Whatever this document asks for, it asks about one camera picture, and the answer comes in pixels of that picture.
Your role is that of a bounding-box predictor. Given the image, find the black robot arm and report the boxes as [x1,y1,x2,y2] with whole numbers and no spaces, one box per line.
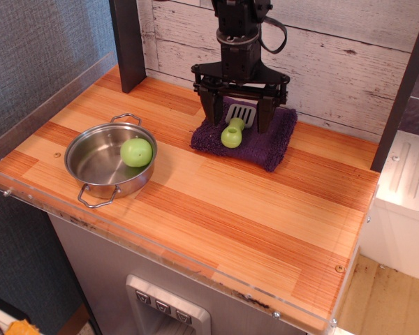
[191,1,290,133]

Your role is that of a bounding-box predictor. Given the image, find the clear acrylic guard rail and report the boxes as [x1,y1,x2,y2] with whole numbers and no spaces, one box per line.
[0,68,378,334]

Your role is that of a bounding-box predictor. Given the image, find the stainless steel pot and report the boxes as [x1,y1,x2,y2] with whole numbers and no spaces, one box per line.
[64,113,158,209]

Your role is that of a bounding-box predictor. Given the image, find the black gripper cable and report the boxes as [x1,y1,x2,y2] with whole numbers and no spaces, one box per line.
[258,15,288,55]

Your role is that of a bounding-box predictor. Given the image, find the dark shelf post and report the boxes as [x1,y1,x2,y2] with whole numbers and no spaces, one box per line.
[109,0,146,93]
[371,32,419,172]

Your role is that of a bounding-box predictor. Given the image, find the dark right shelf post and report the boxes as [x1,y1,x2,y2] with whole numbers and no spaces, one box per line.
[371,32,419,172]

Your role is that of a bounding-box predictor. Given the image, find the purple folded towel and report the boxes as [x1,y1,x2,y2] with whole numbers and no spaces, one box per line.
[191,98,297,172]

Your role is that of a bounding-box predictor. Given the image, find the grey toy fridge cabinet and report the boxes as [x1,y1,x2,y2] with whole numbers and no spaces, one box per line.
[50,210,342,334]

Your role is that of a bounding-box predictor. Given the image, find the yellow orange object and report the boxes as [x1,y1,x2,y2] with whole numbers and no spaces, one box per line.
[4,320,41,335]

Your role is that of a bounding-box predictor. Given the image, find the white toy sink unit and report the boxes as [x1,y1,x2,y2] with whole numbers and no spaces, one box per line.
[359,131,419,279]

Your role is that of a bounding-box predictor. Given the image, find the dark left shelf post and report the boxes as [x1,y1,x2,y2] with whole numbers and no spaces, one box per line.
[109,0,146,93]

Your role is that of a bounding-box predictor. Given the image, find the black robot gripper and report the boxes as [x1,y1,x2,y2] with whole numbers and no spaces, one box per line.
[191,36,290,133]

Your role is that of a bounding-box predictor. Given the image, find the silver dispenser button panel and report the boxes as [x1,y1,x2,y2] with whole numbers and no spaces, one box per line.
[126,274,212,334]

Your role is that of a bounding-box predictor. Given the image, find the green toy apple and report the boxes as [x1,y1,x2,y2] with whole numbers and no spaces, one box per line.
[120,138,153,168]

